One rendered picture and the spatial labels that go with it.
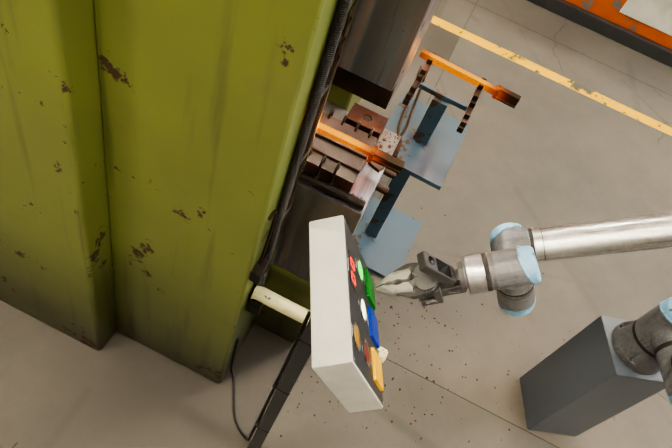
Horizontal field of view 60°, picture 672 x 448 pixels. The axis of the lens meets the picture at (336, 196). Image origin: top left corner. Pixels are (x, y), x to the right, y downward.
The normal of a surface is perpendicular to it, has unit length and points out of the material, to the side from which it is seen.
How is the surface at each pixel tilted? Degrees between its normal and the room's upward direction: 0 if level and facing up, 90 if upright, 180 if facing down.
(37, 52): 90
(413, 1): 90
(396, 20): 90
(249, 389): 0
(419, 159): 0
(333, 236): 30
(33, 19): 90
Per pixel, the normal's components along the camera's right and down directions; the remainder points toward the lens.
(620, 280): 0.25, -0.61
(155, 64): -0.37, 0.66
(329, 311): -0.27, -0.58
